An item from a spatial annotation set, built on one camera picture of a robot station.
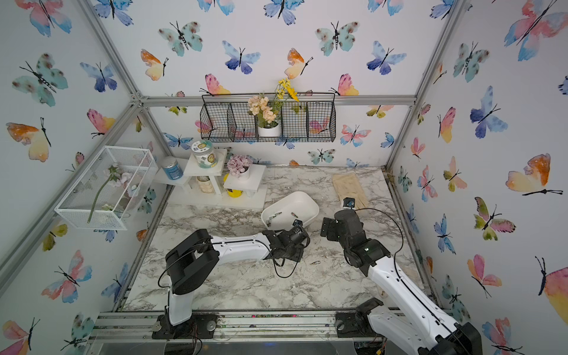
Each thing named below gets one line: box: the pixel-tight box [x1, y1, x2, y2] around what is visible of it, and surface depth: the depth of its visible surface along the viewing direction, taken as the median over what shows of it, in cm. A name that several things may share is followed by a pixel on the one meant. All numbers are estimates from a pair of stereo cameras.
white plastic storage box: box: [261, 190, 320, 231], surface depth 103 cm
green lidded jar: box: [190, 139, 218, 170], surface depth 87 cm
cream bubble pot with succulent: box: [196, 175, 215, 194], surface depth 107 cm
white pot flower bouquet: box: [247, 78, 300, 138], surface depth 84 cm
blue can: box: [161, 155, 184, 181], surface depth 93 cm
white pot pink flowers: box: [227, 154, 253, 180], surface depth 89 cm
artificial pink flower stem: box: [87, 164, 134, 224], surface depth 76 cm
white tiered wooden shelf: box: [153, 148, 268, 210], surface depth 106 cm
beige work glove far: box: [332, 172, 369, 210], surface depth 116 cm
